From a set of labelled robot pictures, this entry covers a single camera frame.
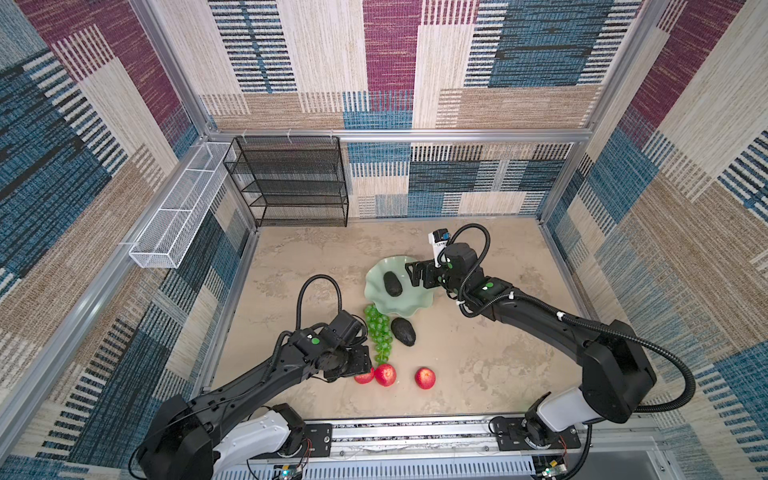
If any green fake grape bunch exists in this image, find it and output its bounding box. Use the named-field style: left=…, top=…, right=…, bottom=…
left=364, top=304, right=394, bottom=365

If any black wire shelf rack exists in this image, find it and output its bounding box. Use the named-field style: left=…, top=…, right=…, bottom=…
left=223, top=136, right=349, bottom=228

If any dark avocado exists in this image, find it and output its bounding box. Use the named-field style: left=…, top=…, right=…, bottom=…
left=383, top=271, right=403, bottom=297
left=390, top=317, right=416, bottom=347

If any light green wavy fruit bowl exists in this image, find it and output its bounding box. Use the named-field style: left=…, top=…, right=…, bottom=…
left=364, top=256, right=434, bottom=318

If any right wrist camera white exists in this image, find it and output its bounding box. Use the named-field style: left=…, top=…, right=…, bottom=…
left=428, top=228, right=451, bottom=267

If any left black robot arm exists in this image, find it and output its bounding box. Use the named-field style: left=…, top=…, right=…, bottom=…
left=128, top=308, right=372, bottom=479

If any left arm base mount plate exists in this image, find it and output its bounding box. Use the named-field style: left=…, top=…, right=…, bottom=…
left=284, top=423, right=333, bottom=459

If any aluminium front rail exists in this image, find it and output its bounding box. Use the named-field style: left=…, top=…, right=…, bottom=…
left=209, top=410, right=667, bottom=480

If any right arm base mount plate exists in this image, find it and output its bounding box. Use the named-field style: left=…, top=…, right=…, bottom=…
left=488, top=416, right=582, bottom=451

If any white mesh wall basket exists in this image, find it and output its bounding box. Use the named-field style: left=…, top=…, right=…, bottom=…
left=129, top=142, right=229, bottom=269

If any red apple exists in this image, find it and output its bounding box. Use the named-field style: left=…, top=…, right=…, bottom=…
left=374, top=363, right=397, bottom=387
left=414, top=367, right=436, bottom=390
left=354, top=368, right=375, bottom=385

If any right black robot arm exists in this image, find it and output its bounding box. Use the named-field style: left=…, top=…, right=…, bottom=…
left=405, top=224, right=696, bottom=449

